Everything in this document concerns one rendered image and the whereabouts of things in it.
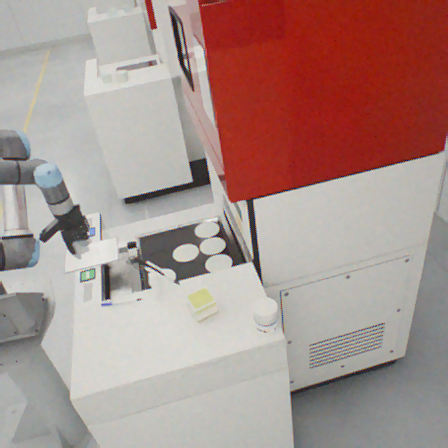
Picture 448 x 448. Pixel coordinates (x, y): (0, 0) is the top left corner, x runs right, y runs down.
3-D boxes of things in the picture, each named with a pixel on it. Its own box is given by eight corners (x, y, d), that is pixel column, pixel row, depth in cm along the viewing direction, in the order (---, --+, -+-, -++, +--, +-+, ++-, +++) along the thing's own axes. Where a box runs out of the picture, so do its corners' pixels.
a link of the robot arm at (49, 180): (52, 158, 137) (61, 167, 131) (64, 187, 144) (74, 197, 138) (27, 168, 134) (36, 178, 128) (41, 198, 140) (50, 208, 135)
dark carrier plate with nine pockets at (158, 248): (218, 218, 188) (218, 217, 188) (239, 271, 161) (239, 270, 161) (139, 238, 184) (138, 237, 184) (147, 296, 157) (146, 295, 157)
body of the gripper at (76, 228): (90, 241, 147) (78, 212, 139) (64, 247, 146) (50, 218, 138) (90, 227, 153) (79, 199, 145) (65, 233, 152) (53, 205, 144)
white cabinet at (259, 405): (238, 314, 261) (219, 202, 211) (296, 480, 186) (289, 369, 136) (131, 343, 254) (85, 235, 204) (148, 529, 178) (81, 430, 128)
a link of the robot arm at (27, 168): (12, 155, 140) (23, 166, 133) (48, 156, 147) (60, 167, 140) (11, 178, 143) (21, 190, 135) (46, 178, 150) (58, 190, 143)
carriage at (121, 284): (129, 250, 185) (127, 245, 184) (136, 313, 157) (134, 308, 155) (110, 255, 185) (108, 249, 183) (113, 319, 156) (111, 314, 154)
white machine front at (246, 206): (215, 179, 227) (202, 105, 202) (262, 288, 163) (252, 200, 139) (209, 180, 226) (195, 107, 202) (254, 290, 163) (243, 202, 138)
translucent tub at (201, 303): (209, 300, 142) (205, 285, 138) (220, 314, 137) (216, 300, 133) (188, 310, 140) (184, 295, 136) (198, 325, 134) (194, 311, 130)
